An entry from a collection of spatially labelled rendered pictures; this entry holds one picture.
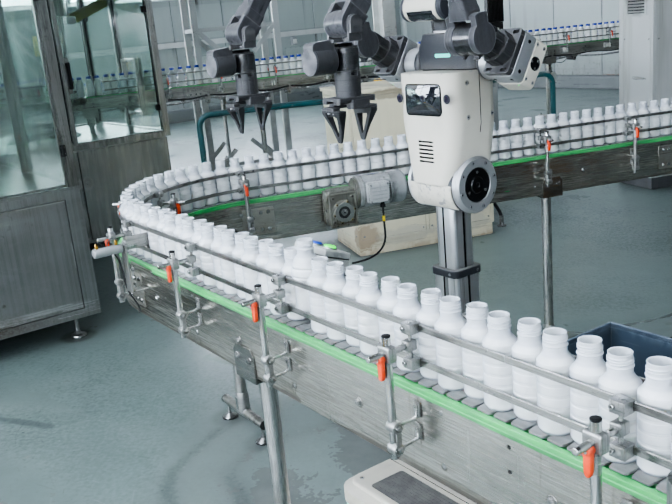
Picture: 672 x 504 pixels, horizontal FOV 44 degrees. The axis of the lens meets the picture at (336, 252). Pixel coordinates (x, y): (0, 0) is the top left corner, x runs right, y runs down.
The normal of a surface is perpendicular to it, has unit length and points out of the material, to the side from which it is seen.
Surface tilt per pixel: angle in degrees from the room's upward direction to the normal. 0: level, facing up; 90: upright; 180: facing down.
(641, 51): 90
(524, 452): 90
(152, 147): 90
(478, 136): 101
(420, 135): 90
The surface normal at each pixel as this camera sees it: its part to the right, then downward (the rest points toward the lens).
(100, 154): 0.58, 0.17
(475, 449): -0.81, 0.23
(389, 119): 0.30, 0.23
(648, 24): -0.95, 0.16
